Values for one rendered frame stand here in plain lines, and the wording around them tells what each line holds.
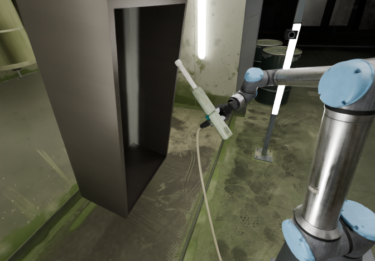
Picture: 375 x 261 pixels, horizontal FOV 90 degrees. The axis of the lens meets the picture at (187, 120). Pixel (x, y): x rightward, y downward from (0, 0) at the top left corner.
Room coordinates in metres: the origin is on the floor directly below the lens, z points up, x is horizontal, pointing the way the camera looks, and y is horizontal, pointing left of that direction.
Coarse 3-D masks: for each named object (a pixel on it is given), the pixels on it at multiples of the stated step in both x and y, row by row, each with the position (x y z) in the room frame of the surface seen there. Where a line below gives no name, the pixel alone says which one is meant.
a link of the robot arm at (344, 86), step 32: (352, 64) 0.44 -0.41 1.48; (320, 96) 0.47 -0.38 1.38; (352, 96) 0.40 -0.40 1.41; (320, 128) 0.46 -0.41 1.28; (352, 128) 0.39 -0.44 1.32; (320, 160) 0.40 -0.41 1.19; (352, 160) 0.37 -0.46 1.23; (320, 192) 0.36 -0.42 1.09; (288, 224) 0.38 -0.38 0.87; (320, 224) 0.33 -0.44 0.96; (320, 256) 0.27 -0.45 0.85
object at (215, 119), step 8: (176, 64) 0.98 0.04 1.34; (184, 72) 0.95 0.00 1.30; (192, 80) 0.92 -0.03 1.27; (200, 88) 0.89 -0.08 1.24; (200, 96) 0.86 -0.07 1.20; (200, 104) 0.86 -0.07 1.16; (208, 104) 0.84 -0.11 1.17; (208, 112) 0.82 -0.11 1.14; (216, 112) 0.82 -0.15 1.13; (208, 120) 0.84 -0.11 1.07; (216, 120) 0.79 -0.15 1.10; (216, 128) 0.79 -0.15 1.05; (224, 128) 0.76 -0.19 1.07; (224, 136) 0.74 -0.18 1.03
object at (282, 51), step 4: (268, 48) 3.28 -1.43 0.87; (272, 48) 3.28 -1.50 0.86; (276, 48) 3.27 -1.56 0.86; (280, 48) 3.27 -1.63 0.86; (284, 48) 3.24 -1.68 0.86; (272, 52) 3.00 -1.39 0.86; (276, 52) 2.99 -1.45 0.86; (280, 52) 2.98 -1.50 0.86; (284, 52) 2.95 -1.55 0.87; (296, 52) 2.94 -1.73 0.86
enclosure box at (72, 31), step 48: (48, 0) 0.66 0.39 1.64; (96, 0) 0.59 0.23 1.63; (144, 0) 0.75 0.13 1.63; (48, 48) 0.69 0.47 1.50; (96, 48) 0.61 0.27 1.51; (144, 48) 1.24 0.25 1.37; (48, 96) 0.73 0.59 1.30; (96, 96) 0.63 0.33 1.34; (144, 96) 1.27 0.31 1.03; (96, 144) 0.66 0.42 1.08; (144, 144) 1.30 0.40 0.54; (96, 192) 0.72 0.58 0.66
